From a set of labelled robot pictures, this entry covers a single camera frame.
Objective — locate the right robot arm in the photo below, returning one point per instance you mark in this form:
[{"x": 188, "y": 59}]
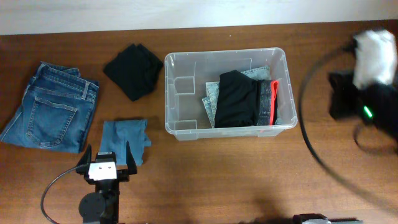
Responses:
[{"x": 376, "y": 105}]

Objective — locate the small blue cloth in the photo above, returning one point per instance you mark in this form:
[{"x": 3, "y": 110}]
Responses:
[{"x": 117, "y": 133}]

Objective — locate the black folded cloth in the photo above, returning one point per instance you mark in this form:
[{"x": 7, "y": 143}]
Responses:
[{"x": 135, "y": 70}]

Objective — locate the black shorts red grey waistband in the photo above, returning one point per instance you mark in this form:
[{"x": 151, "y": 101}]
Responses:
[{"x": 244, "y": 101}]

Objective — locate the dark blue folded jeans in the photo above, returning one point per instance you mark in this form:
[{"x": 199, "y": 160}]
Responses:
[{"x": 56, "y": 110}]

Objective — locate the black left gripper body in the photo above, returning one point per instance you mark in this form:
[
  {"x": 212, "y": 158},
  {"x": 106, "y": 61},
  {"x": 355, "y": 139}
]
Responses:
[{"x": 122, "y": 176}]

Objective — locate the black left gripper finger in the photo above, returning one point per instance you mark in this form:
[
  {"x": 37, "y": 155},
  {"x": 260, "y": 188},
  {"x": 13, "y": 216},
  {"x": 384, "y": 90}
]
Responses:
[
  {"x": 130, "y": 162},
  {"x": 86, "y": 157}
]

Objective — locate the light blue jeans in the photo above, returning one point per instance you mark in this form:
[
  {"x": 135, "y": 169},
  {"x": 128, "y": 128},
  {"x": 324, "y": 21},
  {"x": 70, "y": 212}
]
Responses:
[{"x": 211, "y": 96}]

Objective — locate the clear plastic storage bin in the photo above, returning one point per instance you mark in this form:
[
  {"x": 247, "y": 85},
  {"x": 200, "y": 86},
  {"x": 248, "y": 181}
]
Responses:
[{"x": 186, "y": 74}]

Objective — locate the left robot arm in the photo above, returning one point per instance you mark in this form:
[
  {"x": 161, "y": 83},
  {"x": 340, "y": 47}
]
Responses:
[{"x": 102, "y": 205}]

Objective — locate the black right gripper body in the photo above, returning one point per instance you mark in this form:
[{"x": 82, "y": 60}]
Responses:
[{"x": 350, "y": 101}]

